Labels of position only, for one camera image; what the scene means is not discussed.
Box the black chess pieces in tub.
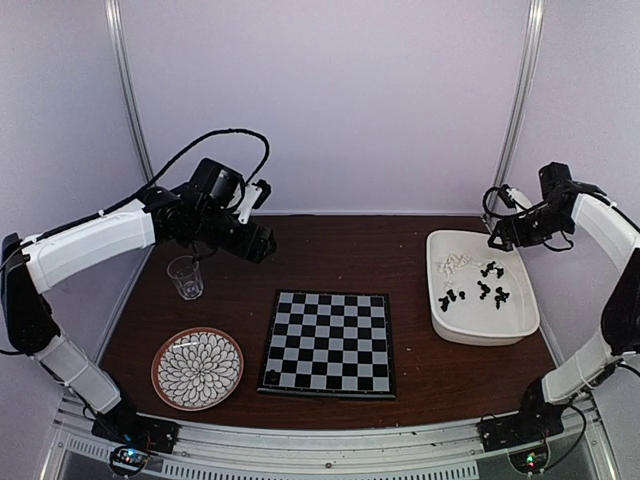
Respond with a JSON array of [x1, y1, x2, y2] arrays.
[[437, 260, 512, 312]]

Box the white plastic tub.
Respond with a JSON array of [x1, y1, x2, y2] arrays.
[[425, 230, 540, 347]]

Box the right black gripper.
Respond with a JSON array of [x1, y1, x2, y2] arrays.
[[489, 203, 575, 251]]

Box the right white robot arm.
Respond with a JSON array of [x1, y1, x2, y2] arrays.
[[482, 162, 639, 442]]

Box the left aluminium frame post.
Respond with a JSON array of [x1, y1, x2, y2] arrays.
[[104, 0, 154, 188]]

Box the right aluminium frame post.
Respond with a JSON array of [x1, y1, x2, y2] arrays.
[[483, 0, 545, 221]]

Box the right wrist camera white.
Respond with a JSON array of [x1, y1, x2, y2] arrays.
[[499, 185, 533, 211]]

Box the clear drinking glass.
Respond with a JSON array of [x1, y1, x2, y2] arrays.
[[166, 255, 204, 301]]

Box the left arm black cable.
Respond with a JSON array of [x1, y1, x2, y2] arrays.
[[144, 128, 272, 201]]

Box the black and grey chessboard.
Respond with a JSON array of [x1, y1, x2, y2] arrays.
[[257, 289, 397, 401]]

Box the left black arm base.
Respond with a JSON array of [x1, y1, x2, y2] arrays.
[[91, 412, 180, 454]]

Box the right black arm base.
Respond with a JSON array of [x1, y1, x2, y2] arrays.
[[477, 412, 564, 452]]

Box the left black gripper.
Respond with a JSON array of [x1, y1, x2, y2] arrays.
[[193, 206, 277, 264]]

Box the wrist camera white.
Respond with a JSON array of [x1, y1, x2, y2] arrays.
[[499, 185, 533, 211], [235, 179, 272, 225]]

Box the pile of white chess pieces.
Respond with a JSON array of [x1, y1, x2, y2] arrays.
[[436, 253, 476, 281]]

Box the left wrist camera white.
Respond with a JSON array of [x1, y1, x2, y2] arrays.
[[235, 179, 272, 225]]

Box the floral patterned plate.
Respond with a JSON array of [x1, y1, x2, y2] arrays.
[[151, 327, 244, 412]]

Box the aluminium frame post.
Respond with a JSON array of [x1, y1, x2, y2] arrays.
[[483, 0, 545, 221], [104, 0, 154, 188]]

